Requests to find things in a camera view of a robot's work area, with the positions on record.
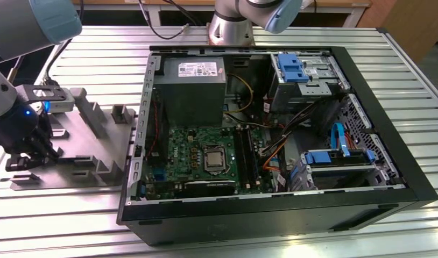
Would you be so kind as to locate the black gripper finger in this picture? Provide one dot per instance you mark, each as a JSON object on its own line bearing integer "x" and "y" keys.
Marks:
{"x": 18, "y": 162}
{"x": 47, "y": 145}

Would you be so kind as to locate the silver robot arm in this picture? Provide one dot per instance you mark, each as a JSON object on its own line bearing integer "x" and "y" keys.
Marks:
{"x": 18, "y": 24}

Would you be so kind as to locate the black RAM slot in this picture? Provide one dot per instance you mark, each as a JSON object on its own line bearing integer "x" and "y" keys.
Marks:
{"x": 242, "y": 158}

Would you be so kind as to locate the grey parts rack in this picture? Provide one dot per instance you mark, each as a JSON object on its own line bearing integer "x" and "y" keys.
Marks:
{"x": 86, "y": 139}

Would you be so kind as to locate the green motherboard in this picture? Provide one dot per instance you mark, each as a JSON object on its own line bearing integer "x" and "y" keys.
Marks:
{"x": 184, "y": 150}

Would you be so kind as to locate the grey power supply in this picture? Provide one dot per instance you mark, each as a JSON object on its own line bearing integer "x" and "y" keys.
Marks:
{"x": 190, "y": 96}

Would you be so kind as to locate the CPU socket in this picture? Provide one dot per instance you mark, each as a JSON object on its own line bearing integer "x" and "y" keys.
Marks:
{"x": 216, "y": 147}

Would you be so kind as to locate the black graphics card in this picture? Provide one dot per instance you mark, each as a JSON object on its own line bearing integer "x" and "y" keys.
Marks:
{"x": 210, "y": 188}

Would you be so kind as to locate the black PC case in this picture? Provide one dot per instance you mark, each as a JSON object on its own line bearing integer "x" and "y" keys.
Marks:
{"x": 241, "y": 215}

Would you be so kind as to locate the hard disk in blue carrier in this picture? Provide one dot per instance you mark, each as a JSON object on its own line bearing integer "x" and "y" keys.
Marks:
{"x": 320, "y": 157}

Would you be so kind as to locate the metal drive cage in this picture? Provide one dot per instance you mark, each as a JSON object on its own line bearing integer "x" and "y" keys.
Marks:
{"x": 313, "y": 90}

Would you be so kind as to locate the metal disk bay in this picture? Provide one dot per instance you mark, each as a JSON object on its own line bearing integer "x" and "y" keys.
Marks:
{"x": 342, "y": 168}

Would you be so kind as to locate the wooden desk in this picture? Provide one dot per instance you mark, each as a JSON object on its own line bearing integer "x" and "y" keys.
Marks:
{"x": 341, "y": 3}

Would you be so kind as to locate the wooden cabinet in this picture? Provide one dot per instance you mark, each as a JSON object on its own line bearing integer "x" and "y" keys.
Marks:
{"x": 413, "y": 21}

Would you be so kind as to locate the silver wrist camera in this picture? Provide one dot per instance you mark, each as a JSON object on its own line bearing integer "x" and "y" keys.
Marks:
{"x": 63, "y": 103}

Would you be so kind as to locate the blue drive bracket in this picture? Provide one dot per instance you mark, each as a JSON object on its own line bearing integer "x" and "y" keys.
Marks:
{"x": 290, "y": 67}

